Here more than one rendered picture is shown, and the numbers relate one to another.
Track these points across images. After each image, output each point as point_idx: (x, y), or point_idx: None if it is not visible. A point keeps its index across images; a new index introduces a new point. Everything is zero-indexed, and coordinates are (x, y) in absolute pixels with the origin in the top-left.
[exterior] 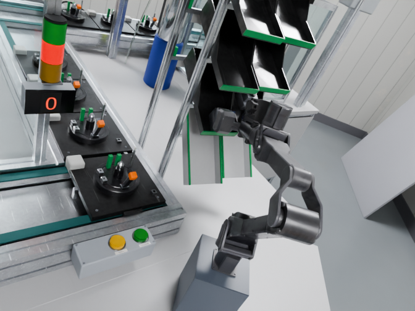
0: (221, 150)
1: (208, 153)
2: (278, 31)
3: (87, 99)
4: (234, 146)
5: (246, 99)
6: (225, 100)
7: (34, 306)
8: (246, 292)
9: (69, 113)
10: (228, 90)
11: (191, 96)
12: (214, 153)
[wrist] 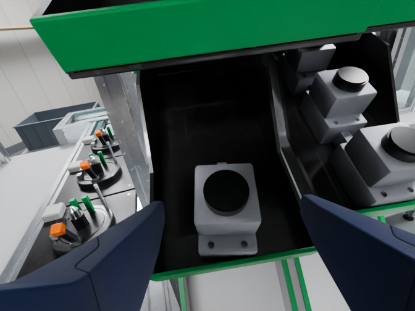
0: (289, 276)
1: (259, 276)
2: None
3: (120, 176)
4: None
5: (330, 107)
6: (262, 132)
7: None
8: None
9: (82, 203)
10: (134, 59)
11: (133, 148)
12: (277, 272)
